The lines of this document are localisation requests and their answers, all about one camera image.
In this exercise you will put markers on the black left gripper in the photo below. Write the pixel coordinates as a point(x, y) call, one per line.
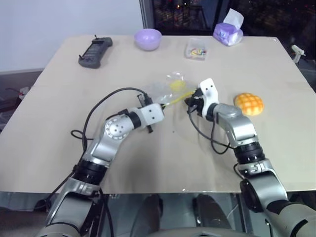
point(146, 100)

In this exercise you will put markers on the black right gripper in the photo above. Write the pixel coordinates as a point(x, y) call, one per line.
point(197, 105)

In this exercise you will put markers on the clear plastic zip bag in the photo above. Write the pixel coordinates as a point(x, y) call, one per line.
point(158, 90)

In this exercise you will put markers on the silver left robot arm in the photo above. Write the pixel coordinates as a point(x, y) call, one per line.
point(111, 138)

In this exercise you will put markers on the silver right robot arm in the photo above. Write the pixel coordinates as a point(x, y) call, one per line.
point(247, 128)

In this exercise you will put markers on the yellow snack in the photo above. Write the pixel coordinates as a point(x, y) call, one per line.
point(176, 84)

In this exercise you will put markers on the orange melon bread snack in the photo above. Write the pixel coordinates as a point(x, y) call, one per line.
point(249, 103)

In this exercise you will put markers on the clear box with colourful bits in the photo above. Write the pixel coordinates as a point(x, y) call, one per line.
point(195, 49)

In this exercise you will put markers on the purple plastic bowl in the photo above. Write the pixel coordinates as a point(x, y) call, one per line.
point(147, 39)

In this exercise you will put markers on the purple tissue pack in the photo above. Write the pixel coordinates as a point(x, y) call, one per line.
point(228, 34)

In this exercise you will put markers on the dark grey handheld controller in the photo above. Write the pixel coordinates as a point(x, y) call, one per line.
point(95, 51)

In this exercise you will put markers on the dark window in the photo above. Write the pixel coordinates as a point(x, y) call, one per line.
point(259, 14)

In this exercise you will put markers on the red and white object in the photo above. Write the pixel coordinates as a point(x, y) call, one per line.
point(22, 92)

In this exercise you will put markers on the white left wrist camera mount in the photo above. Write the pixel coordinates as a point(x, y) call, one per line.
point(152, 114)

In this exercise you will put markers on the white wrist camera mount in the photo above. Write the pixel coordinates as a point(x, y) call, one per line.
point(152, 114)
point(209, 91)

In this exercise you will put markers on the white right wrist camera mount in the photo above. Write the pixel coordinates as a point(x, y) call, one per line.
point(209, 91)

